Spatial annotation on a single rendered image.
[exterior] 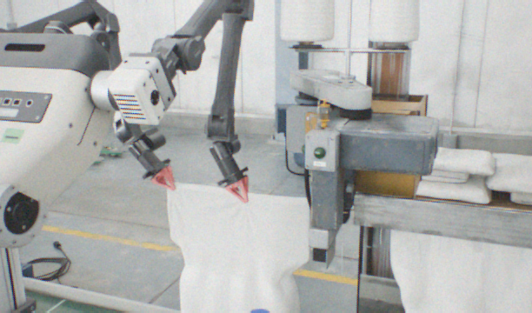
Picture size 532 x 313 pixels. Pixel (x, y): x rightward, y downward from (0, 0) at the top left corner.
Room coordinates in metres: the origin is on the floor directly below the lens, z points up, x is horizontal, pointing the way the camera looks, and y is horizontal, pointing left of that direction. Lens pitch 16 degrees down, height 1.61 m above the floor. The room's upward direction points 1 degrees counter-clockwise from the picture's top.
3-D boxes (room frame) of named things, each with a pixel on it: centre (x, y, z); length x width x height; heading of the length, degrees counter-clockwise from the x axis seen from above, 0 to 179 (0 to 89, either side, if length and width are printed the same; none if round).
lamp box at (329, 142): (1.20, -0.14, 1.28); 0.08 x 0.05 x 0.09; 69
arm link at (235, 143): (1.55, 0.14, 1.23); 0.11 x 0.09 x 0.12; 160
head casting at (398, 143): (1.30, -0.29, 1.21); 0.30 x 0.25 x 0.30; 69
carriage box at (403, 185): (1.63, -0.38, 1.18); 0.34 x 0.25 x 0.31; 159
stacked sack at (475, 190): (3.99, -1.50, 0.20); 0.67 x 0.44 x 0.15; 69
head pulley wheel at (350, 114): (1.36, -0.24, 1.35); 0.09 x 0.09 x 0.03
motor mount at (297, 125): (1.64, -0.20, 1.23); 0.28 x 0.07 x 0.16; 69
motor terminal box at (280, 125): (1.73, -0.07, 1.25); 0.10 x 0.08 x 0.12; 4
